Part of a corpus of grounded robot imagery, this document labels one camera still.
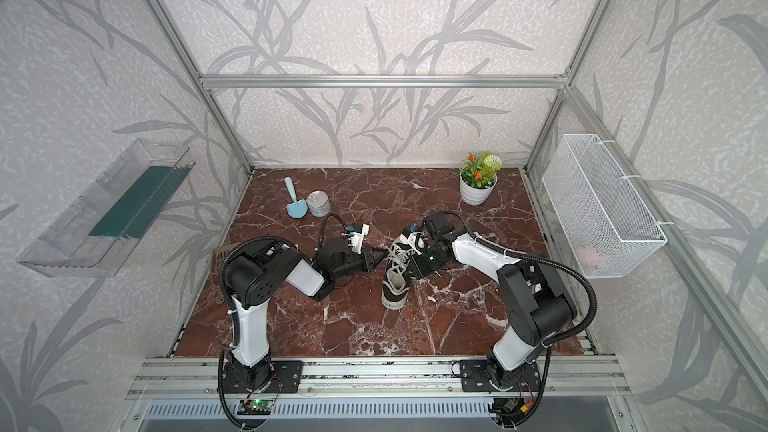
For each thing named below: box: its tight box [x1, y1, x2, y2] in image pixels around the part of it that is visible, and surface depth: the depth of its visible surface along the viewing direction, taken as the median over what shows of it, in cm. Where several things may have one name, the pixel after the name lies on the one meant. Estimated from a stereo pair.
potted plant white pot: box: [459, 152, 502, 206], surface depth 102 cm
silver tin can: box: [306, 190, 331, 218], surface depth 107 cm
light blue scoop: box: [284, 177, 309, 219], surface depth 110 cm
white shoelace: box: [384, 243, 416, 274], surface depth 93 cm
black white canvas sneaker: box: [381, 236, 419, 310], surface depth 86 cm
